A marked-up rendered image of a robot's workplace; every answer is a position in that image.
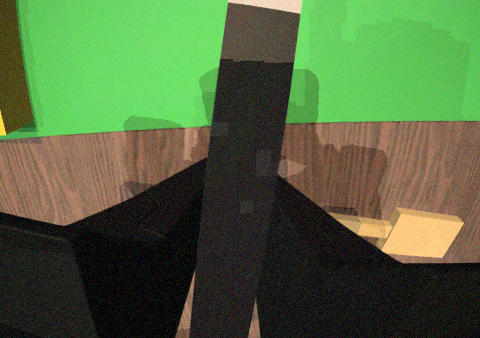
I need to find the green flat mat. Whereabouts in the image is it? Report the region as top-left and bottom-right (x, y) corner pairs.
(0, 0), (480, 141)

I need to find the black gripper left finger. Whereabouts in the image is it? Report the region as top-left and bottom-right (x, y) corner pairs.
(0, 158), (207, 338)

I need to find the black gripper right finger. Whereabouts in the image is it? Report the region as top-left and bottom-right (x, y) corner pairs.
(256, 174), (480, 338)

